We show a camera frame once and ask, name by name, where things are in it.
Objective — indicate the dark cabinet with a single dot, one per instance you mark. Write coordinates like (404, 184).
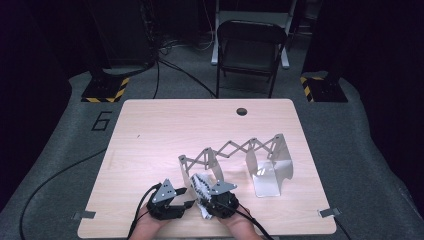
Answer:
(123, 33)

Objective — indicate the black stand base striped edge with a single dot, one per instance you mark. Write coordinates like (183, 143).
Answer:
(103, 89)
(325, 90)

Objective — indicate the black folding chair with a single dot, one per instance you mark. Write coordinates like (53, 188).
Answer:
(250, 50)

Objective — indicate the expandable metal book rack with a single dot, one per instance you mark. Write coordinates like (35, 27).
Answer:
(266, 180)

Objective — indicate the person's left hand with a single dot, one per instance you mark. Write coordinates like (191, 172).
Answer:
(146, 228)

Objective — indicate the white black patterned cloth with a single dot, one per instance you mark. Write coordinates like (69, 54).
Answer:
(200, 186)

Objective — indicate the person's right hand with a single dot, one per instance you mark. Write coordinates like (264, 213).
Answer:
(240, 228)

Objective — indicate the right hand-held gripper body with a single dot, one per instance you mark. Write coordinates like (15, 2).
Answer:
(221, 205)

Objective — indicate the grey tape piece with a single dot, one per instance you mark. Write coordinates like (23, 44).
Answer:
(329, 212)
(83, 215)

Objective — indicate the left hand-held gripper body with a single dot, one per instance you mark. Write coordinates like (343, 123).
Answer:
(163, 208)

